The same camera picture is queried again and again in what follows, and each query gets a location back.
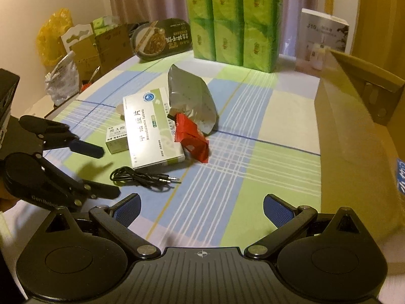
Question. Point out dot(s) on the stack of green tissue packs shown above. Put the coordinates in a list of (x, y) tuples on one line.
[(234, 22)]

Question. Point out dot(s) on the large brown cardboard box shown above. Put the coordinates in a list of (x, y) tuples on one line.
[(348, 148)]

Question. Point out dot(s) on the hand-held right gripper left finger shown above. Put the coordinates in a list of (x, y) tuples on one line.
[(129, 209)]

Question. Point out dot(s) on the silver foil pouch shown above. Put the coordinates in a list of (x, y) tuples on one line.
[(189, 98)]

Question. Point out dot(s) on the black instant noodle bowl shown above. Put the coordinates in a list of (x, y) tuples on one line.
[(161, 39)]

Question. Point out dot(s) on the wooden door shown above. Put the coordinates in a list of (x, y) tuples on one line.
[(379, 6)]

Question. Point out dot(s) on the red snack packet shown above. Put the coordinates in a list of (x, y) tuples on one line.
[(191, 136)]

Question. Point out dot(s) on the checked cloth desktop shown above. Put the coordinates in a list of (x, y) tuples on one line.
[(253, 164)]

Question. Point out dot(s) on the small white medicine box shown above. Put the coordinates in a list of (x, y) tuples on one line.
[(117, 139)]

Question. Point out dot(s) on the white cardboard cutout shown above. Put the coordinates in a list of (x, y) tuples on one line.
[(76, 36)]

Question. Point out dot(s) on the tall brown cardboard box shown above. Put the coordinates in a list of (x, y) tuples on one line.
[(112, 47)]

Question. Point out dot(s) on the silver plastic bag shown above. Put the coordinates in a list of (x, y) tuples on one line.
[(61, 79)]

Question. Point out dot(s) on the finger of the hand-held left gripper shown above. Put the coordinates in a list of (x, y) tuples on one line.
[(104, 191), (85, 147)]

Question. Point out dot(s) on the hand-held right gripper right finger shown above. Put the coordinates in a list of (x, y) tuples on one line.
[(277, 210)]

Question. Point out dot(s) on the orange object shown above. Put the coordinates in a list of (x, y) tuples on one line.
[(85, 87)]

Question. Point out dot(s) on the yellow plastic bag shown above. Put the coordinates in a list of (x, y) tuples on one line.
[(52, 38)]

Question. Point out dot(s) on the clear box with blue label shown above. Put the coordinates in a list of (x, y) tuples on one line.
[(400, 177)]

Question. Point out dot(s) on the small green tissue packs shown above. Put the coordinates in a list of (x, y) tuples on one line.
[(102, 25)]

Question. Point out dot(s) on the small brown cardboard box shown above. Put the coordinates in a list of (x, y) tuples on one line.
[(85, 60)]

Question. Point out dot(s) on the large white medicine box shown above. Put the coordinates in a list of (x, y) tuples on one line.
[(152, 129)]

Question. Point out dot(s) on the white humidifier box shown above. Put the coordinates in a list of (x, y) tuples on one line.
[(319, 38)]

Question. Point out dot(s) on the thin metal stick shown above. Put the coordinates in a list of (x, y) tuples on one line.
[(95, 74)]

